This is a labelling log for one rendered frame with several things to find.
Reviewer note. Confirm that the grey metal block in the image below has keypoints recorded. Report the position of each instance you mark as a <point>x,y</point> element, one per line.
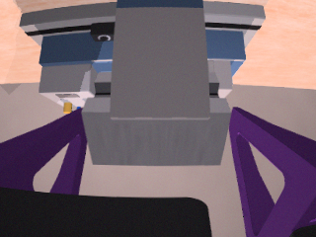
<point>154,142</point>

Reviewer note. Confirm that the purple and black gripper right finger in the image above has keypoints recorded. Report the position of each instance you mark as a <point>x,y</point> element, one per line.
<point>294,155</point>

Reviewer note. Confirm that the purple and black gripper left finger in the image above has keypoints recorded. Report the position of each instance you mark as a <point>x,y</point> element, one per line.
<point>23,156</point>

